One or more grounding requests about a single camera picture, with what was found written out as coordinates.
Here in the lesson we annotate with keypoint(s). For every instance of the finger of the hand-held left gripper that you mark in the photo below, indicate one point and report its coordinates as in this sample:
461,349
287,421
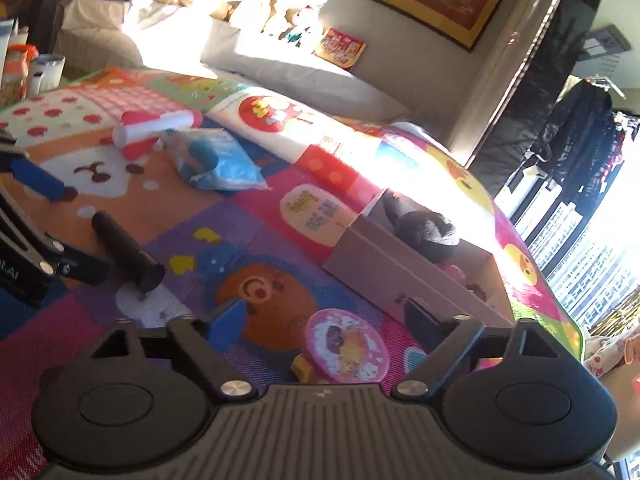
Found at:
80,266
40,180

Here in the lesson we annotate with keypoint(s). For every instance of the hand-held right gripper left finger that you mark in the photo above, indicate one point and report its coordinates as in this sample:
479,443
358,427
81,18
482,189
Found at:
227,321

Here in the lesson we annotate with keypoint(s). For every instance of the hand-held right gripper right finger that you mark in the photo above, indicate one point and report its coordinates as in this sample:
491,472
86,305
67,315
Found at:
425,321

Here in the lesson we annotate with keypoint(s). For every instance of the black cylinder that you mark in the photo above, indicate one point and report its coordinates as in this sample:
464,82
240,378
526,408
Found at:
127,252

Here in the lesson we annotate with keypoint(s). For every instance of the pink cardboard box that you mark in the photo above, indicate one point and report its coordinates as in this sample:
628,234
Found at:
380,275

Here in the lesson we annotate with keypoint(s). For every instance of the pink round toy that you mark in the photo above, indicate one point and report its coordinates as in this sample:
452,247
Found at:
345,345

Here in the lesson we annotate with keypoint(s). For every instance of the black plush toy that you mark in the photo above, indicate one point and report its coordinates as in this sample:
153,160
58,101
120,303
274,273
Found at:
425,230

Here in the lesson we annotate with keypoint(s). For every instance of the red white rocket toy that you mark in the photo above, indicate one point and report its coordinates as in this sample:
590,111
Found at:
145,132

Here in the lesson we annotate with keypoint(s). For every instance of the blue tissue pack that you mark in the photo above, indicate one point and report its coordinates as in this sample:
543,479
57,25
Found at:
220,160

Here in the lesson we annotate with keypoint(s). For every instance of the printed play mat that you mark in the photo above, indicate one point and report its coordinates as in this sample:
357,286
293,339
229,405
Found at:
240,220

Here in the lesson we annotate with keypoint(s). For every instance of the white cup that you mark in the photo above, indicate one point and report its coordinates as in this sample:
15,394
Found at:
46,74

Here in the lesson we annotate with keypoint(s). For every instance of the orange lid jar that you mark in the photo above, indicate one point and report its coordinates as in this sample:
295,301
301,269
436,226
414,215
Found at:
17,75

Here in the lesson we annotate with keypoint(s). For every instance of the beige pillow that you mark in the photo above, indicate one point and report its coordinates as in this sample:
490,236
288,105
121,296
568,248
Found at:
95,30

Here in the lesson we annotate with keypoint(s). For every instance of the white hang tag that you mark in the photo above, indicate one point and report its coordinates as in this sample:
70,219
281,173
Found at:
532,170

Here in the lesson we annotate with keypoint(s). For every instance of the floral cloth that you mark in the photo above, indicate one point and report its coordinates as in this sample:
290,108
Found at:
612,352

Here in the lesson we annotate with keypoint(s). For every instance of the hanging dark clothes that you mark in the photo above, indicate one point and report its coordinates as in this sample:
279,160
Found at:
580,135

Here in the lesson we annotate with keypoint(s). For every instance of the doll with blue outfit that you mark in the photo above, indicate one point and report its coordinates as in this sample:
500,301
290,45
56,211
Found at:
296,30

